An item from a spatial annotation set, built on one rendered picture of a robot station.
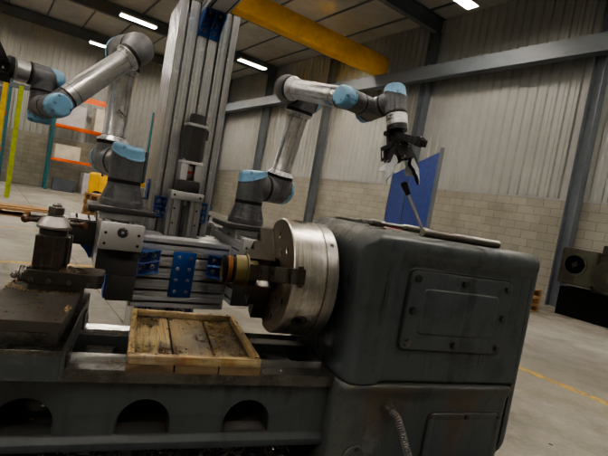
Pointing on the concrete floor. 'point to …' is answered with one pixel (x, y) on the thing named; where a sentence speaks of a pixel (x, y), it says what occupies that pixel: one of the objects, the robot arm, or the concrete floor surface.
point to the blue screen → (428, 177)
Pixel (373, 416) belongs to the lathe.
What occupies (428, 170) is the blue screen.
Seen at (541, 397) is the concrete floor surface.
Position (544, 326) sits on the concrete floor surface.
